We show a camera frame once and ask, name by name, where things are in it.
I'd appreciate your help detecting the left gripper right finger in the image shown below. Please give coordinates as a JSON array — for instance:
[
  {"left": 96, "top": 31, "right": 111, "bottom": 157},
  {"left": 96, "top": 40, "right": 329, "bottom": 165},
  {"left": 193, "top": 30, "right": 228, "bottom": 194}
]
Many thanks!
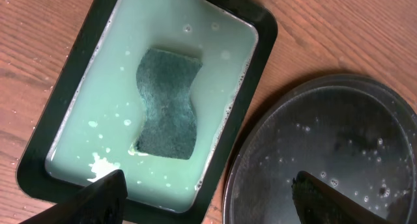
[{"left": 291, "top": 171, "right": 388, "bottom": 224}]

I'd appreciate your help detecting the green scrubbing sponge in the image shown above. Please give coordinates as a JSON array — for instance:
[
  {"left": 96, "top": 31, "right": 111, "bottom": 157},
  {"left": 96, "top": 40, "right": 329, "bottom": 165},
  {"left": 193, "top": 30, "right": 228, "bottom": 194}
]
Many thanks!
[{"left": 134, "top": 48, "right": 202, "bottom": 160}]

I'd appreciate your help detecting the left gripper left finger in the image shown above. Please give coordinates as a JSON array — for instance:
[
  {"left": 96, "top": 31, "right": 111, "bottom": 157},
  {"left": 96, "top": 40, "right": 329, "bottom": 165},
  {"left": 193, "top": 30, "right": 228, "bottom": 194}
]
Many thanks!
[{"left": 21, "top": 169, "right": 128, "bottom": 224}]

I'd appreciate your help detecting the round black serving tray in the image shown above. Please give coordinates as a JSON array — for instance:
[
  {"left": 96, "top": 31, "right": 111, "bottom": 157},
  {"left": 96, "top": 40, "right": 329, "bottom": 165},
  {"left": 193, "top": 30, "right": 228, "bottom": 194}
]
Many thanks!
[{"left": 223, "top": 74, "right": 416, "bottom": 223}]

